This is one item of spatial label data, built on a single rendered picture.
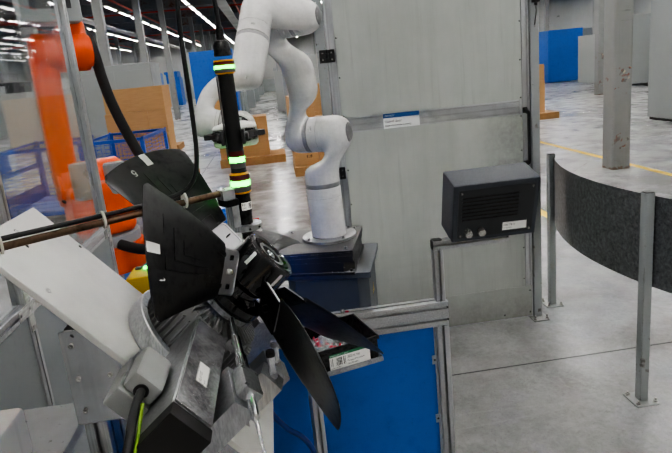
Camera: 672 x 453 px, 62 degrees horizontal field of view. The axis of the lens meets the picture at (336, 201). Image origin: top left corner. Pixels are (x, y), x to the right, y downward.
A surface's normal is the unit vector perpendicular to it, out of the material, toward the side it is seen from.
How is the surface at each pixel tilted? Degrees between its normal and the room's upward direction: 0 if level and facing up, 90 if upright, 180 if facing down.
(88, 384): 90
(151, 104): 90
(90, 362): 90
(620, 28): 90
